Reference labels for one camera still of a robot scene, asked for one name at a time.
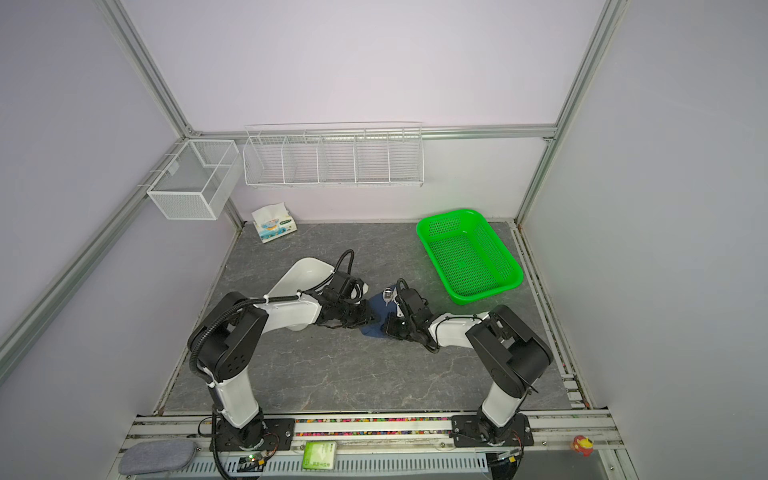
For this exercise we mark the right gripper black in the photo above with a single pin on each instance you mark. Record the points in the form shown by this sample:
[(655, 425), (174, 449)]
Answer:
[(389, 327)]

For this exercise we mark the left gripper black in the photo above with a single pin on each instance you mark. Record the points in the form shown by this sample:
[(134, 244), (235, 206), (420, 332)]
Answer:
[(364, 317)]

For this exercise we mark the blue paper napkin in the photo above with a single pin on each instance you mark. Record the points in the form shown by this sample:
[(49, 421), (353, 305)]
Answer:
[(380, 309)]

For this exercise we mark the white rectangular dish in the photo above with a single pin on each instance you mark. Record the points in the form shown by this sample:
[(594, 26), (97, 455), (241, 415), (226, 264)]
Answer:
[(300, 282)]

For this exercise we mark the silver spoon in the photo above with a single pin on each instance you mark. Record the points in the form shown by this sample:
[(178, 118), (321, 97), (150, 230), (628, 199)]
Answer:
[(388, 294)]

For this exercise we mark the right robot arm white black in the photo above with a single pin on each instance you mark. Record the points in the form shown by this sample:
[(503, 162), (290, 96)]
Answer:
[(513, 355)]

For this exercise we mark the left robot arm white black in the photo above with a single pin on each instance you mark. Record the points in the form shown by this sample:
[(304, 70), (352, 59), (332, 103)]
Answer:
[(222, 346)]

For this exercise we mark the green plastic basket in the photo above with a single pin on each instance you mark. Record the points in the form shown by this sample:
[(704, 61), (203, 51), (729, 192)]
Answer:
[(469, 257)]

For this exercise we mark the tissue pack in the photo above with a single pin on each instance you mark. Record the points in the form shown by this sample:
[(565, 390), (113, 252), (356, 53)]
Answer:
[(273, 221)]

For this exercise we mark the green small box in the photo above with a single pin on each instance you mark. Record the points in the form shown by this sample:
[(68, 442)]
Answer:
[(319, 456)]

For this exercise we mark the white mesh box basket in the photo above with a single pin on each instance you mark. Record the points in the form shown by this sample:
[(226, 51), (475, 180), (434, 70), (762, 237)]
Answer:
[(198, 180)]

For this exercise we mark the red yellow toy figure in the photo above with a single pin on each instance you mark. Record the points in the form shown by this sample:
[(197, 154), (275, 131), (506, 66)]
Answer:
[(582, 445)]

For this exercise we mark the grey cloth pad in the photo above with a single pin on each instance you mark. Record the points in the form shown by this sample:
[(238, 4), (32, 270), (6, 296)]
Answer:
[(157, 457)]

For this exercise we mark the white wire shelf rack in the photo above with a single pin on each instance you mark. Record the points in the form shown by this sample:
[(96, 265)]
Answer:
[(334, 154)]

